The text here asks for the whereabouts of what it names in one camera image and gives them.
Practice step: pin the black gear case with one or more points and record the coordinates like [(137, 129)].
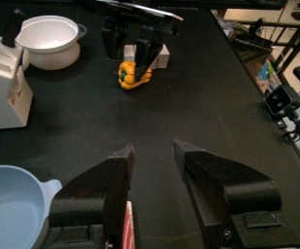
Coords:
[(251, 35)]

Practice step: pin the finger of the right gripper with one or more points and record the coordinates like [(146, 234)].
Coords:
[(146, 58), (113, 45)]

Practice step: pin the red white striped item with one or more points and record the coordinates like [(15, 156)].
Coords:
[(127, 227)]

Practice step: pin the white toy cooking pot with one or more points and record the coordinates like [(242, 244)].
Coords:
[(52, 55)]

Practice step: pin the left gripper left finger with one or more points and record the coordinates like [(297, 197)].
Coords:
[(95, 194)]

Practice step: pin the yellow toy squash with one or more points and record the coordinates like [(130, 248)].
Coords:
[(129, 81)]

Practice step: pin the black metal frame strut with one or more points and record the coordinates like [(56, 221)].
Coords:
[(296, 35)]

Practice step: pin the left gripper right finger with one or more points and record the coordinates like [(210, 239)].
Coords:
[(226, 188)]

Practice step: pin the colourful cardboard box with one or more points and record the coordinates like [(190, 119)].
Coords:
[(264, 74)]

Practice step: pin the black table-edge camera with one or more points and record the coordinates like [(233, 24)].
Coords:
[(280, 100)]

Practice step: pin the white toy kitchen appliance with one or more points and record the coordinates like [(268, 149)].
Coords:
[(3, 97)]

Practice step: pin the light blue toy bowl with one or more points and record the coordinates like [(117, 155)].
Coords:
[(10, 210)]

